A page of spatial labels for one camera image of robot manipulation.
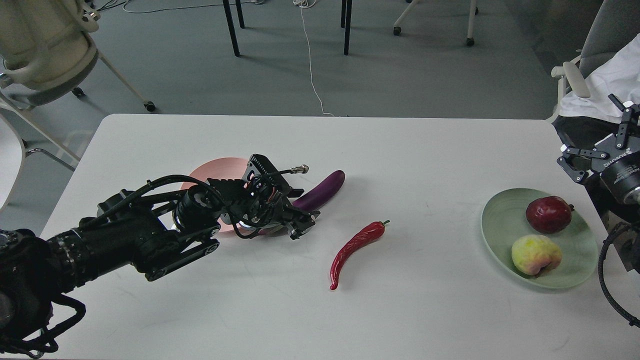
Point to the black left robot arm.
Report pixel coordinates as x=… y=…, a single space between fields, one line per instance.
x=164 y=225

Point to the green plastic plate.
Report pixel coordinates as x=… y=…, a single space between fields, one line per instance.
x=503 y=222

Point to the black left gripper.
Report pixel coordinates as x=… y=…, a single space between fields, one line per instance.
x=259 y=198

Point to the pink plastic plate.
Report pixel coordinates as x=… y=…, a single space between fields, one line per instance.
x=220 y=167

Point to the grey office chair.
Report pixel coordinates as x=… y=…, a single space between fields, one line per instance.
x=615 y=25

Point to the yellow-green peach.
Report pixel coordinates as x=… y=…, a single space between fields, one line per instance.
x=535 y=254

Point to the black table leg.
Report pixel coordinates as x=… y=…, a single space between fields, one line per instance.
x=226 y=5
x=346 y=9

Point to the red chili pepper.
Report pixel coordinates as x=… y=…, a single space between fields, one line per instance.
x=364 y=237

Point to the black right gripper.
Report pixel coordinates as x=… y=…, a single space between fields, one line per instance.
x=622 y=177

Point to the dark red pomegranate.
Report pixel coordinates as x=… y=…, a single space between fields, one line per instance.
x=549 y=215

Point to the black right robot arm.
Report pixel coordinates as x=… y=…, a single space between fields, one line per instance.
x=615 y=160

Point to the white cloth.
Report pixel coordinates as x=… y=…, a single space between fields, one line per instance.
x=619 y=76

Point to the beige office chair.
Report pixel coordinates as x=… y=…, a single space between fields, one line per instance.
x=46 y=52

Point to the purple eggplant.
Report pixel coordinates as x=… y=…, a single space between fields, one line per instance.
x=312 y=200

